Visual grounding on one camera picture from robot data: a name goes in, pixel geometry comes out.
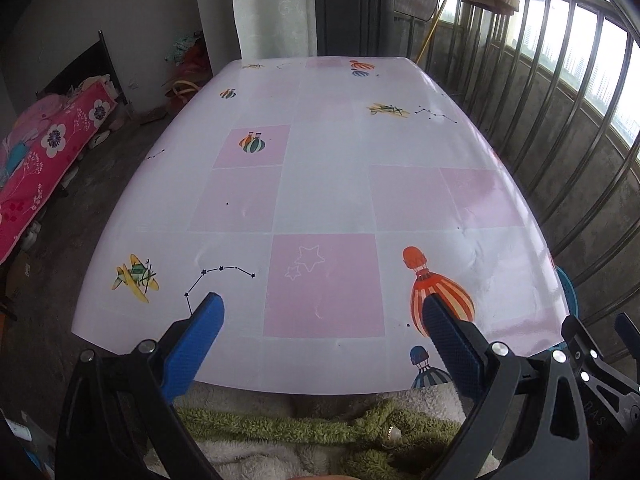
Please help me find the blue plastic trash basket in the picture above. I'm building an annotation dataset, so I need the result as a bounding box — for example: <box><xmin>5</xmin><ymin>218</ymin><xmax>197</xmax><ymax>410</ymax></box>
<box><xmin>537</xmin><ymin>266</ymin><xmax>579</xmax><ymax>356</ymax></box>

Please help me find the green fuzzy sleeve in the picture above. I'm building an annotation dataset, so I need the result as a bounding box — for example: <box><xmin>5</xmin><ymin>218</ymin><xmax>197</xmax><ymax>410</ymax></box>
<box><xmin>177</xmin><ymin>399</ymin><xmax>460</xmax><ymax>479</ymax></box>

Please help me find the pink patterned tablecloth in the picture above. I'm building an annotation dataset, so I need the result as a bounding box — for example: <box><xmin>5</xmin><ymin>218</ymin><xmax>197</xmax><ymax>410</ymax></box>
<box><xmin>72</xmin><ymin>56</ymin><xmax>567</xmax><ymax>394</ymax></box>

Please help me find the white curtain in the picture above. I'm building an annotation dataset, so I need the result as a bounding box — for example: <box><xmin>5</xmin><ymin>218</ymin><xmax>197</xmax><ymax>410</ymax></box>
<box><xmin>232</xmin><ymin>0</ymin><xmax>318</xmax><ymax>60</ymax></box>

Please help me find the black cabinet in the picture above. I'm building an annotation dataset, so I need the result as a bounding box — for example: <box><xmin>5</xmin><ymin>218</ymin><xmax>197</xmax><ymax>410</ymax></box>
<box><xmin>314</xmin><ymin>0</ymin><xmax>394</xmax><ymax>58</ymax></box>

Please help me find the metal balcony railing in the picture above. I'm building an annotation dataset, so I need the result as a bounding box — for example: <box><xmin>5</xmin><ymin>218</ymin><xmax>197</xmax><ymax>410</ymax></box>
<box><xmin>393</xmin><ymin>0</ymin><xmax>639</xmax><ymax>366</ymax></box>

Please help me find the pink floral quilt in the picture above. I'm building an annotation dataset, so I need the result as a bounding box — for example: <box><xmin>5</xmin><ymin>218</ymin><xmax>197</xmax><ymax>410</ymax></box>
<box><xmin>0</xmin><ymin>76</ymin><xmax>118</xmax><ymax>260</ymax></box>

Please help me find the yellow broom stick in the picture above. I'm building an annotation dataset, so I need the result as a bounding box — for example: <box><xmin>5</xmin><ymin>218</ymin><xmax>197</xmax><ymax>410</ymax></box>
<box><xmin>414</xmin><ymin>0</ymin><xmax>448</xmax><ymax>64</ymax></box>

